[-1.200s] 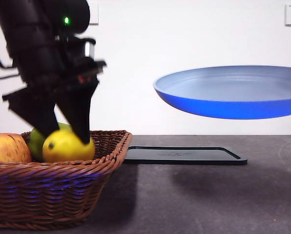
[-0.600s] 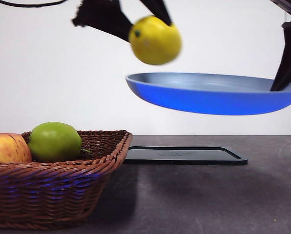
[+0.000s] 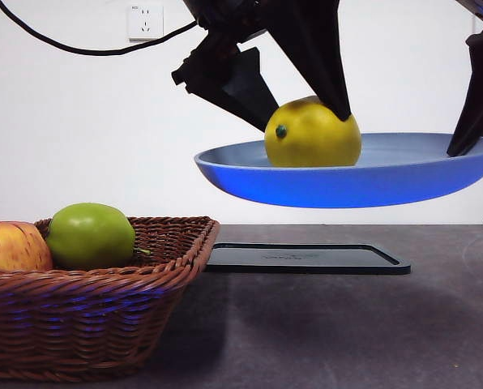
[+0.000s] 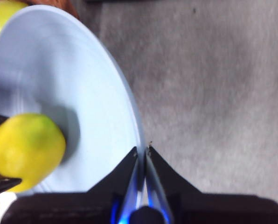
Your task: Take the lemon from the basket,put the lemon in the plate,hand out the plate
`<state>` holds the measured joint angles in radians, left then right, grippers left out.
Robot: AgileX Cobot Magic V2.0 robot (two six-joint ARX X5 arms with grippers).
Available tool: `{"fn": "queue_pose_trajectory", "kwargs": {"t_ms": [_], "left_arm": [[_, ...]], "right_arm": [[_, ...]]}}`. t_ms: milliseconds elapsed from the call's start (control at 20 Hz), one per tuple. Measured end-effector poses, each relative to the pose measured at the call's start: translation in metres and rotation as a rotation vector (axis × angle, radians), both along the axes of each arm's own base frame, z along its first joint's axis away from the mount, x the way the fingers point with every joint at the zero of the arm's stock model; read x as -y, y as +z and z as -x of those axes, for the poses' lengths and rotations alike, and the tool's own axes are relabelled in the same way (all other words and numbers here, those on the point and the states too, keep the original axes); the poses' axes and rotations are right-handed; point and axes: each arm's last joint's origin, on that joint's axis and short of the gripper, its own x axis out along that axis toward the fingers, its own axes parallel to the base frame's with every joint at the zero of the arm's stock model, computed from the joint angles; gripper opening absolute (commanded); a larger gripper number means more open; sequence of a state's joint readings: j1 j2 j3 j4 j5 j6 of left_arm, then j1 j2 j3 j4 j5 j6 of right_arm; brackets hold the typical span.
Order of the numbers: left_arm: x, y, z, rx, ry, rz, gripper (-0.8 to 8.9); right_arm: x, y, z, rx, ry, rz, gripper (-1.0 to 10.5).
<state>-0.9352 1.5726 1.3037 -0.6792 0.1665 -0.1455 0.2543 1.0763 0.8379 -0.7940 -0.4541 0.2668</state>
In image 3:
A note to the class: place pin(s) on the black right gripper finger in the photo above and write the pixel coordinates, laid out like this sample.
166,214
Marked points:
482,89

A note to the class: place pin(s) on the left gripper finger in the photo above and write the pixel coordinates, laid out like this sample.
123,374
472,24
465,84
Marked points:
314,48
247,89

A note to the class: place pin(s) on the yellow lemon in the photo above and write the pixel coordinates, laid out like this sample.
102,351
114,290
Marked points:
306,138

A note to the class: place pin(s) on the blue round plate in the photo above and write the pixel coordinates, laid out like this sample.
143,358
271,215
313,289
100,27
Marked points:
326,186

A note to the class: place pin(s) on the brown wicker basket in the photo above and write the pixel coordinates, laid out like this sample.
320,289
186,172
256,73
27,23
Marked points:
83,316

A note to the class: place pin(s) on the black flat tray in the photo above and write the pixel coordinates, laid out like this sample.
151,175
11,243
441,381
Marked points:
306,264

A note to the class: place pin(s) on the green apple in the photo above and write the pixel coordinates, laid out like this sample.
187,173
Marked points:
87,237

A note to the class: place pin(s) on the red yellow apple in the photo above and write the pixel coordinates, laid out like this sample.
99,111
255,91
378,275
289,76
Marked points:
10,247

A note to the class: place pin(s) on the white wall socket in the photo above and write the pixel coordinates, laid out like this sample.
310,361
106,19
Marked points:
146,16

